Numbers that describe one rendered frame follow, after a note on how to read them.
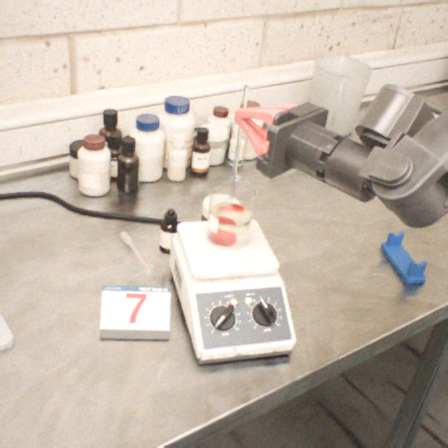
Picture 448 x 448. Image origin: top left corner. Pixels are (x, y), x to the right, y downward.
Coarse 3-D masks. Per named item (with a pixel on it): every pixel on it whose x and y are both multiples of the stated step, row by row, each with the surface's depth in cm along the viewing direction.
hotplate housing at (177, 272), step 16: (176, 240) 87; (176, 256) 85; (176, 272) 86; (192, 288) 79; (208, 288) 79; (224, 288) 79; (240, 288) 80; (192, 304) 78; (192, 320) 77; (288, 320) 79; (192, 336) 78; (208, 352) 76; (224, 352) 76; (240, 352) 77; (256, 352) 78; (272, 352) 79; (288, 352) 80
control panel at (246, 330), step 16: (256, 288) 80; (272, 288) 81; (208, 304) 78; (224, 304) 78; (240, 304) 79; (272, 304) 80; (208, 320) 77; (240, 320) 78; (208, 336) 76; (224, 336) 76; (240, 336) 77; (256, 336) 77; (272, 336) 78; (288, 336) 78
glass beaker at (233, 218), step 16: (240, 176) 84; (224, 192) 84; (240, 192) 84; (256, 192) 81; (224, 208) 79; (240, 208) 79; (208, 224) 83; (224, 224) 80; (240, 224) 81; (208, 240) 83; (224, 240) 82; (240, 240) 82
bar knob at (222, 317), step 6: (222, 306) 78; (228, 306) 76; (216, 312) 77; (222, 312) 76; (228, 312) 76; (216, 318) 77; (222, 318) 76; (228, 318) 77; (234, 318) 77; (216, 324) 76; (222, 324) 76; (228, 324) 77
